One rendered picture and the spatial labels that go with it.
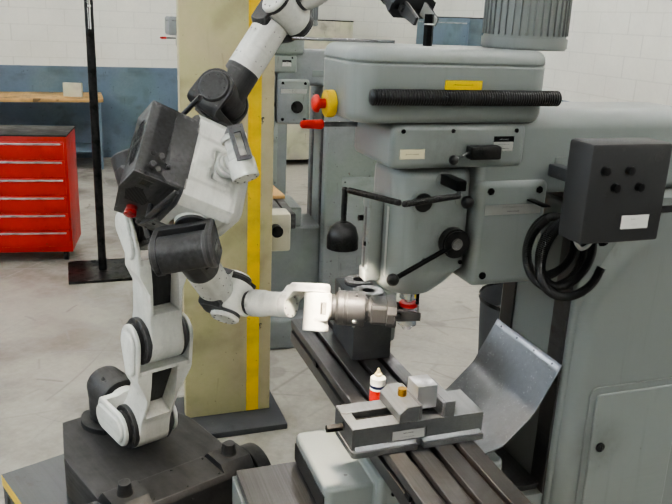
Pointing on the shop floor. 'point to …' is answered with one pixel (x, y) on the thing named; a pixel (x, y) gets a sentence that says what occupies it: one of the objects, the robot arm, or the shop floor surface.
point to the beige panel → (231, 240)
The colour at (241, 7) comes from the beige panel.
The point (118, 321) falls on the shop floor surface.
